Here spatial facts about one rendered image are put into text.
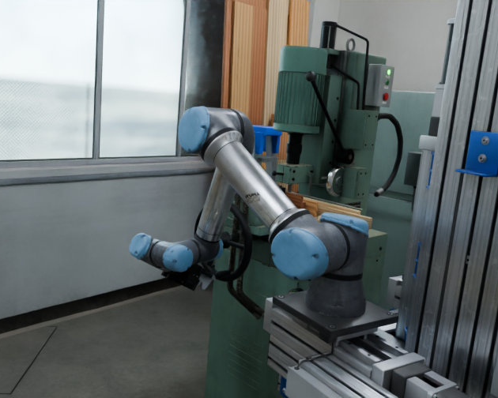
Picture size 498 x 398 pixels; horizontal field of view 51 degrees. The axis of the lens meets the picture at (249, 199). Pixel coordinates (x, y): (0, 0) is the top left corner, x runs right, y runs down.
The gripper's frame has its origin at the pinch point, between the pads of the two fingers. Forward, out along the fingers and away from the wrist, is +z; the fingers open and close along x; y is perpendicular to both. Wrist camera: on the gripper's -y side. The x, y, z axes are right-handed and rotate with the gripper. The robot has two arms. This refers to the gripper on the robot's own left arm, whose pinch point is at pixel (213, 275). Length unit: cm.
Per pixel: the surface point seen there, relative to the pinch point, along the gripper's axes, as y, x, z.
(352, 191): -53, 14, 33
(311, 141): -64, -3, 19
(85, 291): 37, -137, 53
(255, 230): -20.8, 4.1, 4.5
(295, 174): -48, -1, 16
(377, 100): -89, 12, 26
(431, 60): -219, -67, 178
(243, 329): 12.3, -5.5, 34.6
